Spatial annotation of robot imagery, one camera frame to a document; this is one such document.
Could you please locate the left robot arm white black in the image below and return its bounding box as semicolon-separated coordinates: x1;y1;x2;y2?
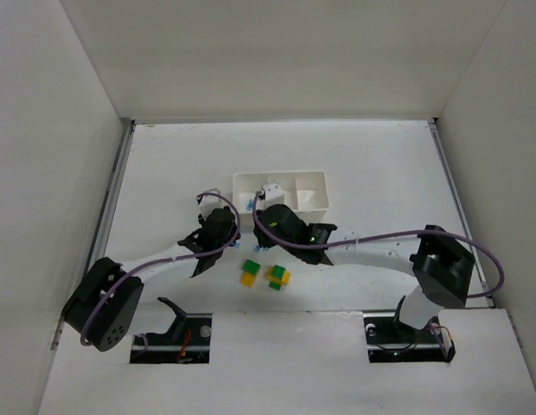
61;204;240;352

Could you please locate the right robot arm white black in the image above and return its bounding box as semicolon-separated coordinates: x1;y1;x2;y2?
253;204;475;330

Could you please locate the white three-compartment container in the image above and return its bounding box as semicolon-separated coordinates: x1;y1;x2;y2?
233;170;330;227

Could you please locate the green yellow lego stack left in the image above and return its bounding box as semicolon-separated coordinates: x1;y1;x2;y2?
240;259;261;288

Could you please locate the green yellow lego stack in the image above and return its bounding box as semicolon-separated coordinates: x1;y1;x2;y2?
266;265;290;291
240;259;261;288

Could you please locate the green yellow lego stack right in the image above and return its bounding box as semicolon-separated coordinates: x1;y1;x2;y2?
266;265;290;291

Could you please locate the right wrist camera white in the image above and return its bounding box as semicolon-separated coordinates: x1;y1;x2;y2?
258;182;285;208

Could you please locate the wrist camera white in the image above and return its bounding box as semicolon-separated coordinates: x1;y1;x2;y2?
258;182;285;208
195;188;223;219

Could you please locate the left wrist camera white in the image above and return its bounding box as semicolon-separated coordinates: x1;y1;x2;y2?
195;188;223;219

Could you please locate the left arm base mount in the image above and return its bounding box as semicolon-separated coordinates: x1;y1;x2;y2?
130;297;213;365

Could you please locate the left aluminium table rail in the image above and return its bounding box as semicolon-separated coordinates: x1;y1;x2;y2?
49;118;136;349

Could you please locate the aluminium table rail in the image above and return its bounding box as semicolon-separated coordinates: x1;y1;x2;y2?
49;118;136;349
428;118;496;309

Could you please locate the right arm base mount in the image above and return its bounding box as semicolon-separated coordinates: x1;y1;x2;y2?
363;311;456;364

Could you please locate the right aluminium table rail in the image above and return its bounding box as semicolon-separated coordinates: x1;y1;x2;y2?
428;118;496;309

